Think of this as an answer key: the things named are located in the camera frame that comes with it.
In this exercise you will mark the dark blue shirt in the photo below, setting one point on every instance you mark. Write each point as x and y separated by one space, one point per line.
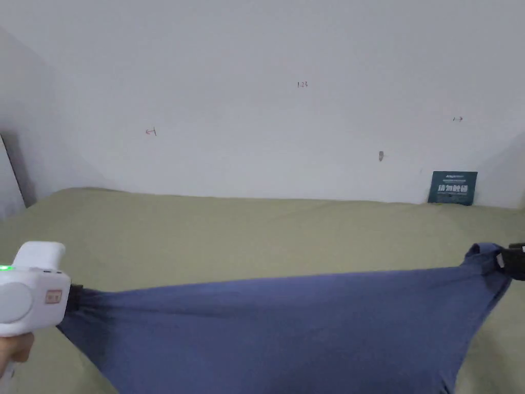
287 328

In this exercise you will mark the dark teal sign card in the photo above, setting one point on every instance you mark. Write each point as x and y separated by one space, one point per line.
453 188

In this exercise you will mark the bed with pale green sheet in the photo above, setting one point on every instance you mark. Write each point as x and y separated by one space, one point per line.
229 238

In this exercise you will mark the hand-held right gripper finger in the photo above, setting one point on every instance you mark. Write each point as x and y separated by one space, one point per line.
512 262

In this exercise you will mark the person's left hand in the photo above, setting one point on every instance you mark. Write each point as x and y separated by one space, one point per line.
14 349

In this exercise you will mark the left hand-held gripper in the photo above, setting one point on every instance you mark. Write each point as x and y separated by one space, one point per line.
28 295

